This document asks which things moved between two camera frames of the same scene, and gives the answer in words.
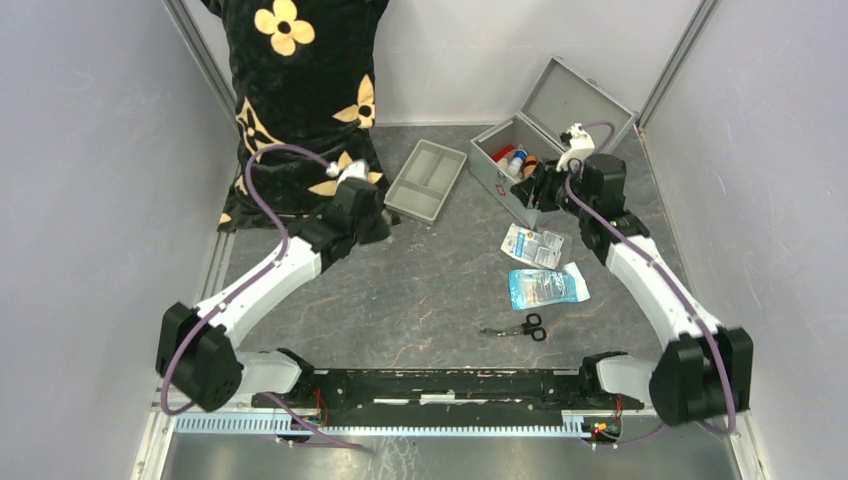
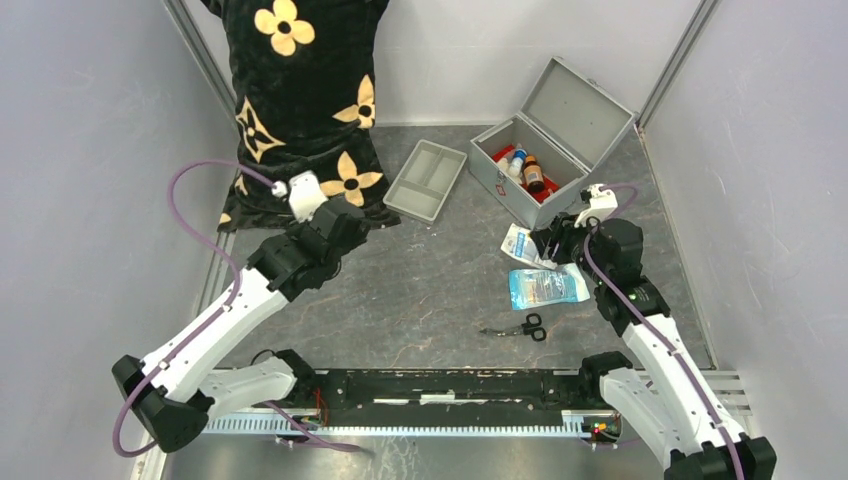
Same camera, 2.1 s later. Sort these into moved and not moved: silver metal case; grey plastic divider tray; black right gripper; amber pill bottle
Moved: black right gripper
Not moved: grey plastic divider tray; amber pill bottle; silver metal case
